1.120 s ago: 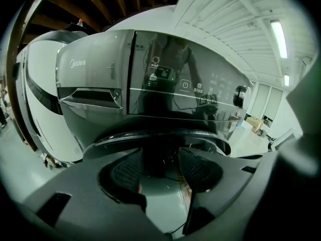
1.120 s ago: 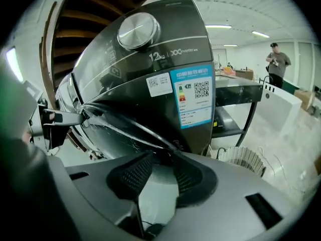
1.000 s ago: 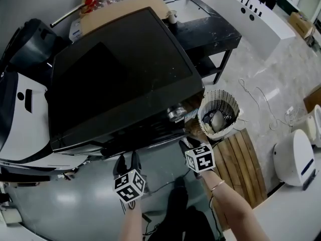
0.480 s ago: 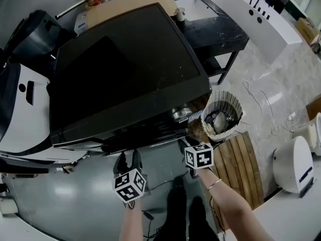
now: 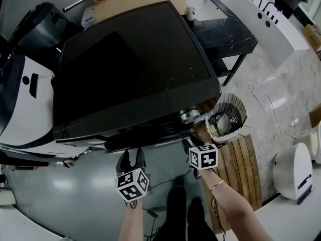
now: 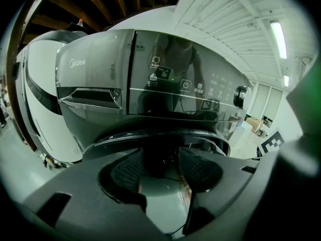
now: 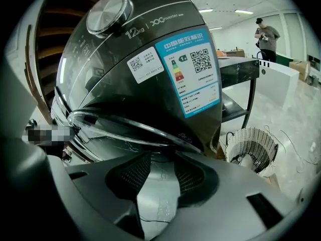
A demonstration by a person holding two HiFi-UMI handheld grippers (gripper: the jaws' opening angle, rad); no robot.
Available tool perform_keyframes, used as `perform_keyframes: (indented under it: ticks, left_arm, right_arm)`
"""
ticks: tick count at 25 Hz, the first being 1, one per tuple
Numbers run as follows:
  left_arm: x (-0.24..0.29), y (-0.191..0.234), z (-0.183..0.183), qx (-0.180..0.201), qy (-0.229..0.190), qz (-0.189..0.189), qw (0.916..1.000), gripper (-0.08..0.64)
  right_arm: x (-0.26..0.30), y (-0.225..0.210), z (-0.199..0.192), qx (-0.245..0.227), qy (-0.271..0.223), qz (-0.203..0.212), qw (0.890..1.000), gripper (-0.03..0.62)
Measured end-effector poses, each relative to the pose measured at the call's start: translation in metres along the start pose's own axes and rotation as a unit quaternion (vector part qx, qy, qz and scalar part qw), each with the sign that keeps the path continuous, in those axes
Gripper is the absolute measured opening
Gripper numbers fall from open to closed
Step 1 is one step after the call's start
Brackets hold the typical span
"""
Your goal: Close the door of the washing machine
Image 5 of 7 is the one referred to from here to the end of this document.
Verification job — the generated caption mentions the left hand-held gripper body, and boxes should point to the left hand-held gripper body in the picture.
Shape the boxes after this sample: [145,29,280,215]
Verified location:
[115,166,150,202]

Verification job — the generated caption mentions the open cardboard box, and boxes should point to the open cardboard box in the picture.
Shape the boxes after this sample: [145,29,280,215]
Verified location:
[95,0,188,25]

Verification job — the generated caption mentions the small white box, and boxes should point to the small white box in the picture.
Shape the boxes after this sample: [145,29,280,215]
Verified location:
[82,6,98,29]

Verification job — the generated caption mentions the black floor cable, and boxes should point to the black floor cable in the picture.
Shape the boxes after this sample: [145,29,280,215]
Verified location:
[144,169,193,238]

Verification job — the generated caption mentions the closed cardboard box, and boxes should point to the closed cardboard box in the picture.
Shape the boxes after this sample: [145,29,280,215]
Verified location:
[303,24,321,54]

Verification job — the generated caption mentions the round white smart toilet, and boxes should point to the round white smart toilet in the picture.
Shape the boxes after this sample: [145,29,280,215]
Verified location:
[272,142,314,205]

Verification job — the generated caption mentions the woven basket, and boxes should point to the woven basket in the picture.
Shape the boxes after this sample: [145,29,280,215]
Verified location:
[205,92,248,143]

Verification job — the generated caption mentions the white and black appliance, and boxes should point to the white and black appliance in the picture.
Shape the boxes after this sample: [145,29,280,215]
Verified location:
[0,54,91,165]

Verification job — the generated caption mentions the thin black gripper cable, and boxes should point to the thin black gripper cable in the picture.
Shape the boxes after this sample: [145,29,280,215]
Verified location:
[210,196,228,241]

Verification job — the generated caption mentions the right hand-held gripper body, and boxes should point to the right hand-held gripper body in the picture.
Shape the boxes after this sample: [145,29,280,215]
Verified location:
[184,137,218,179]

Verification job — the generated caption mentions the wooden slat mat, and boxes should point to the wooden slat mat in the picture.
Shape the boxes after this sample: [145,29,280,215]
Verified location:
[200,134,263,234]

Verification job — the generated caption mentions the dark grey appliance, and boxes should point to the dark grey appliance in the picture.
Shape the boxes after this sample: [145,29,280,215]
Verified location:
[9,2,76,57]

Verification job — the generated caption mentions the person's right forearm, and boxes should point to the person's right forearm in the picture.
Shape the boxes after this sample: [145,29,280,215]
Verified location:
[200,169,274,241]

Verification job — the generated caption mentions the white counter block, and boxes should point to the white counter block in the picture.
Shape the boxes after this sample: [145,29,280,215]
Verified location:
[235,0,309,70]

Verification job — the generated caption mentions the thin metal bracelet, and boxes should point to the thin metal bracelet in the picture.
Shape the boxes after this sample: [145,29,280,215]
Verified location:
[209,179,225,192]

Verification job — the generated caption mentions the silver control knob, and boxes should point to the silver control knob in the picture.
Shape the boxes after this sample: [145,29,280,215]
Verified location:
[180,109,201,124]

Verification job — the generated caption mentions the white cable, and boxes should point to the white cable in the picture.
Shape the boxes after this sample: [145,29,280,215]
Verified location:
[248,83,310,140]

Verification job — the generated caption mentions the large black appliance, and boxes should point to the large black appliance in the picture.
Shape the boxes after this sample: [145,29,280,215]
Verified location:
[52,1,222,150]

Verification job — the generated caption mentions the cardboard box with clutter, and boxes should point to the cardboard box with clutter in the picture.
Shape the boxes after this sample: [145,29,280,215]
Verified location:
[308,106,321,128]

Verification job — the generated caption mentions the metal rod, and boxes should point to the metal rod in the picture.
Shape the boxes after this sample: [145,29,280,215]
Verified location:
[62,0,101,12]

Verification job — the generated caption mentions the person's black trousers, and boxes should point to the person's black trousers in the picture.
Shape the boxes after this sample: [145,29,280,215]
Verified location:
[152,176,219,241]

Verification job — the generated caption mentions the black table with sink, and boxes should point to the black table with sink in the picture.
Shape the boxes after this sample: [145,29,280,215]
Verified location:
[180,0,259,86]

